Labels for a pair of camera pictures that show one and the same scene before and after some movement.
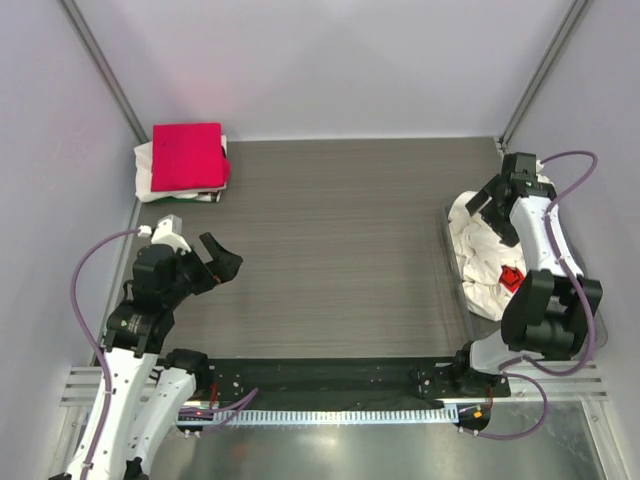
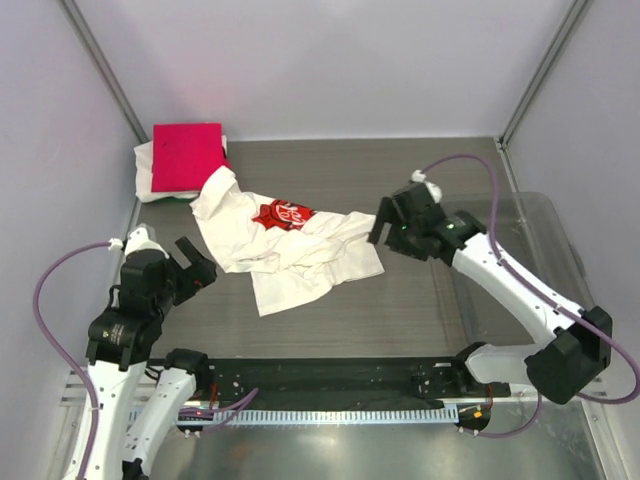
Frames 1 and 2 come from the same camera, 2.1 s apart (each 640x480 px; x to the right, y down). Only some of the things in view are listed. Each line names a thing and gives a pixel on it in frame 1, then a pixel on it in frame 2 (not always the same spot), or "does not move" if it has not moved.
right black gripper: (504, 229) → (388, 212)
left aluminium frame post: (104, 66) does not move
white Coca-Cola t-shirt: (492, 269) → (295, 255)
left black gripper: (222, 267) does not move
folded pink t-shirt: (188, 156) does not move
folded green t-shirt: (209, 197) does not move
